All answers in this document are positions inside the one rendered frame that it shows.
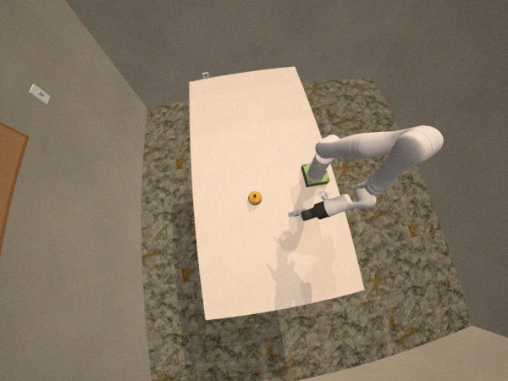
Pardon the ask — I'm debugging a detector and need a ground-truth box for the golden service bell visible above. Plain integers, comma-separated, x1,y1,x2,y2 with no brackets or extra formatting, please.
248,191,262,205

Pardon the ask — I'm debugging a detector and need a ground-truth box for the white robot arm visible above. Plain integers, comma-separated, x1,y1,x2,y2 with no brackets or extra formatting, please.
307,126,444,213

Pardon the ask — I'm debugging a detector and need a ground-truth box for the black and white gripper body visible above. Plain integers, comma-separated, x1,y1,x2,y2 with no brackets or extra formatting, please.
301,192,340,221

